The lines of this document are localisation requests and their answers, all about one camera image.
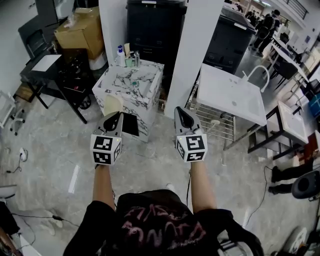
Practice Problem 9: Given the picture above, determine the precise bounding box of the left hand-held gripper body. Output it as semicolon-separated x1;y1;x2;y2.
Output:
90;128;124;166

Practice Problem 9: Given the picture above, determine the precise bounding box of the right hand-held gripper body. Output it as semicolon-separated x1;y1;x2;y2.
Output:
175;127;209;163

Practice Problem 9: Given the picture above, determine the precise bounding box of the person's right forearm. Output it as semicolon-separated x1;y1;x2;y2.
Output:
189;159;218;215

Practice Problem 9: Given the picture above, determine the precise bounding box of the person's left forearm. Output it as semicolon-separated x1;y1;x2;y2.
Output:
92;163;116;208

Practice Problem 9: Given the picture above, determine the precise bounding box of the large white sink basin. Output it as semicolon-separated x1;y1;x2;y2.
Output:
196;63;268;127

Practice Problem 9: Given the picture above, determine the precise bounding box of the black table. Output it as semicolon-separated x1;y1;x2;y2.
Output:
19;48;95;125

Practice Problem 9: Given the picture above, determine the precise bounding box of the marble sink cabinet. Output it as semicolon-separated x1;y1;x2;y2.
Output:
91;59;165;143

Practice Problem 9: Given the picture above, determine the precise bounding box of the white bucket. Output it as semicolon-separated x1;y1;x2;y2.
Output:
88;51;108;71

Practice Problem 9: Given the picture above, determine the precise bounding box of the white bottle with blue pump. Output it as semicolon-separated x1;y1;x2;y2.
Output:
116;44;127;68

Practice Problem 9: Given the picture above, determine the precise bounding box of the black metal stand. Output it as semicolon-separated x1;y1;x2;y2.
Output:
247;104;310;161

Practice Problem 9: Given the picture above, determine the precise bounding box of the white curved faucet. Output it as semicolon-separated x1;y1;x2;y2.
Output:
241;64;270;93

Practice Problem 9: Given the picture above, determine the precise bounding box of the black cabinet with white label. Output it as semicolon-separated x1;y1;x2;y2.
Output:
202;6;257;75

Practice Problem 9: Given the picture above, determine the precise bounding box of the person's black printed shirt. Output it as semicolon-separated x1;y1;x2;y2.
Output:
62;189;265;256

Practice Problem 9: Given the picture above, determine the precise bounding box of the cardboard box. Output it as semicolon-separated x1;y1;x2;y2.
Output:
54;6;105;60

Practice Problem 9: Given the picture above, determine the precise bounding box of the white chair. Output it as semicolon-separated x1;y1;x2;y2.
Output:
0;90;26;136

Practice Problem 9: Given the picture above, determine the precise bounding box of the small white sink basin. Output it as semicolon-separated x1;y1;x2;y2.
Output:
277;100;310;146

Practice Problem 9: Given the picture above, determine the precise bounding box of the large black cabinet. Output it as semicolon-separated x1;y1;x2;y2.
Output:
126;0;188;78

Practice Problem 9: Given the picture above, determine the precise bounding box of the black chair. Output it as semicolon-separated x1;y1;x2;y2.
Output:
271;59;300;91

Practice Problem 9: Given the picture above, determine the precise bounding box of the long white table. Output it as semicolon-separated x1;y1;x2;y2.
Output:
271;34;311;83

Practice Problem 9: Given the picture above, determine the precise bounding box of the black round stool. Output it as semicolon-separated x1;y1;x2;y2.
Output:
291;170;320;200

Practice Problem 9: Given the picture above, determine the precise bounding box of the blue box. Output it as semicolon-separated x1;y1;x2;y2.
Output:
308;92;320;118

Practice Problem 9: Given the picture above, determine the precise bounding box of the dark glass-door cabinet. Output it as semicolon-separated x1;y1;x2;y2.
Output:
34;0;76;28

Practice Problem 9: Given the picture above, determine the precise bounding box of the metal wire rack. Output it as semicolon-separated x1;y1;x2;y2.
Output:
186;74;237;143

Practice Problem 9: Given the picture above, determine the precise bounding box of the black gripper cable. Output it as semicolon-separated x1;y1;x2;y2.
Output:
185;169;192;207

